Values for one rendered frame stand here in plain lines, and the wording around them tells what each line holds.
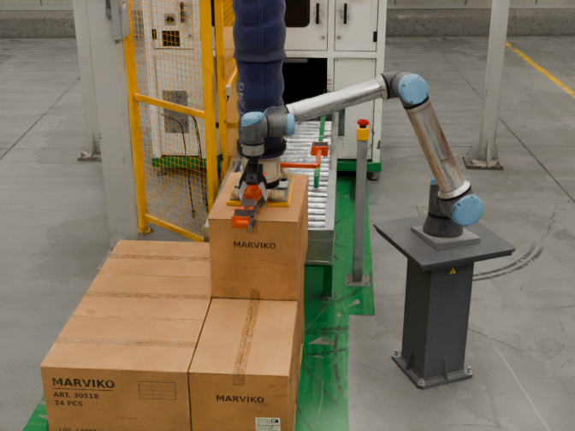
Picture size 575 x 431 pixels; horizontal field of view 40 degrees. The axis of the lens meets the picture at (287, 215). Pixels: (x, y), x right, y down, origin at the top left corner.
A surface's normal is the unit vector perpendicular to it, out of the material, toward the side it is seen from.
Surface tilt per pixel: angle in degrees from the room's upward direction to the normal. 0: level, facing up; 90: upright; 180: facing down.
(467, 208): 90
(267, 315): 0
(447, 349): 90
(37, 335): 0
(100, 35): 90
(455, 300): 90
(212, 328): 0
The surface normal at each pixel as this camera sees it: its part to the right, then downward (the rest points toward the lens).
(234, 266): -0.10, 0.40
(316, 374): 0.00, -0.92
